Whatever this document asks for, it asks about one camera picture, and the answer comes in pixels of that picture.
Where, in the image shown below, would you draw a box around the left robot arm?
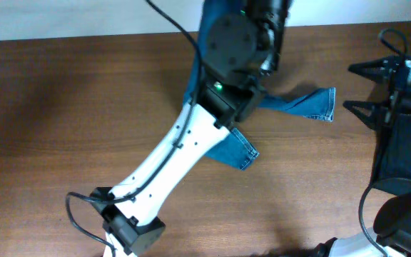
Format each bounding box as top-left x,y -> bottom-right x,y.
93,0 -> 291,256

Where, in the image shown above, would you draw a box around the blue denim jeans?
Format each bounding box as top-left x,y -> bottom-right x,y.
183,0 -> 336,171

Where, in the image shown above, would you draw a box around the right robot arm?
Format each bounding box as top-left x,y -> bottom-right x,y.
311,56 -> 411,256

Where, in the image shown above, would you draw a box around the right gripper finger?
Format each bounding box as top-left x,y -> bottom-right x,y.
342,101 -> 387,129
347,56 -> 391,84

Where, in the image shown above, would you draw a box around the black folded garment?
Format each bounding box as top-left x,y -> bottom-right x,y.
371,114 -> 411,182

